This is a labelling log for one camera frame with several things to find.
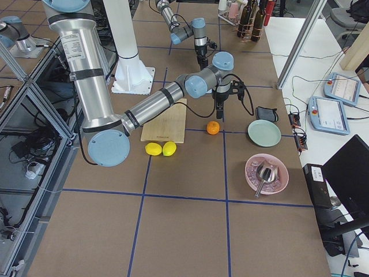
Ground wooden cutting board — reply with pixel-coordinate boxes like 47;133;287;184
141;98;187;143

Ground black computer monitor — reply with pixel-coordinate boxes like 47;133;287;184
322;134;369;219

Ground copper wire bottle rack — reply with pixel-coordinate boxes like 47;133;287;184
218;1;266;42

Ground dark wine bottle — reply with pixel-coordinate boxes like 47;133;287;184
237;0;257;38
251;0;267;42

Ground aluminium frame post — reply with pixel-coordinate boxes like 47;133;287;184
276;0;327;89

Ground lower yellow lemon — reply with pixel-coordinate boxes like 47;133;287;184
145;143;162;156

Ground teach pendant tablet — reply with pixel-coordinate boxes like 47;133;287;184
308;96;350;135
323;72;361;107

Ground lower teach pendant tablet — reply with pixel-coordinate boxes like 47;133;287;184
308;96;350;135

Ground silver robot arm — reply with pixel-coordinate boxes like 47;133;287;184
155;0;217;70
43;1;246;167

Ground orange black electronics module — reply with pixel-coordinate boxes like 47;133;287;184
288;113;301;128

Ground upper teach pendant tablet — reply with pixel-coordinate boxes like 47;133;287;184
323;72;361;107

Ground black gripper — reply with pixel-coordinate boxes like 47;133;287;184
212;80;245;119
194;38;217;69

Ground upper yellow lemon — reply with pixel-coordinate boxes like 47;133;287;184
162;141;177;156

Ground upper dark wine bottle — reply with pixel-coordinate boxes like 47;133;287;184
237;0;257;38

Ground pink bowl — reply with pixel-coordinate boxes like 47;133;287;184
245;154;289;197

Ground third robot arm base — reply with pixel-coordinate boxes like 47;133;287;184
1;16;43;58

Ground yellow lemon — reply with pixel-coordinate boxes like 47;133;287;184
162;141;177;156
145;143;162;156

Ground black desktop computer box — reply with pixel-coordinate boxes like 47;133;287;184
303;163;333;209

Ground pink cup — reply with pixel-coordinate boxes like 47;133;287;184
228;2;239;21

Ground metal ice scoop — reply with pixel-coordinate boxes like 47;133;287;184
254;160;278;198

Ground orange fruit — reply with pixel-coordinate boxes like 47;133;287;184
206;121;220;135

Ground mint green plate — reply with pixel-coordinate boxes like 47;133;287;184
247;119;281;147

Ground clear plastic ice cubes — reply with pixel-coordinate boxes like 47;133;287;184
246;159;282;194

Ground dark grey folded cloth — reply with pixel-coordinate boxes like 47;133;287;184
255;106;279;122

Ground lower dark wine bottle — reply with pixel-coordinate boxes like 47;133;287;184
251;0;267;42

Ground red bottle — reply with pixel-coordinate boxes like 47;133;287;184
263;0;276;27

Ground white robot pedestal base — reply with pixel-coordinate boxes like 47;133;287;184
103;0;155;95

